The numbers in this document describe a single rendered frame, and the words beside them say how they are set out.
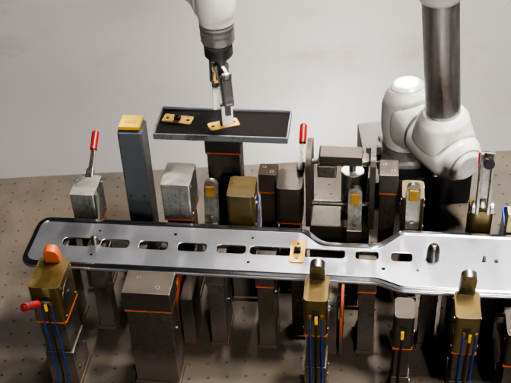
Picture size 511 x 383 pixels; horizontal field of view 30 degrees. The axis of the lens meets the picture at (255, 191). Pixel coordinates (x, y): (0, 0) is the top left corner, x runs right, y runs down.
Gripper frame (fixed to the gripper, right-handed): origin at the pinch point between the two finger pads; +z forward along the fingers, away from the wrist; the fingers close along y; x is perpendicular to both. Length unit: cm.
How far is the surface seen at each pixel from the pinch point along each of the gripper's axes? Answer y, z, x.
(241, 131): 4.7, 5.4, 3.5
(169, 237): 22.2, 21.3, -22.6
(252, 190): 20.9, 13.4, 1.1
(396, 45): -208, 122, 155
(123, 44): -267, 121, 14
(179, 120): -6.1, 5.0, -10.9
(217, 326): 36, 44, -15
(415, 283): 60, 21, 30
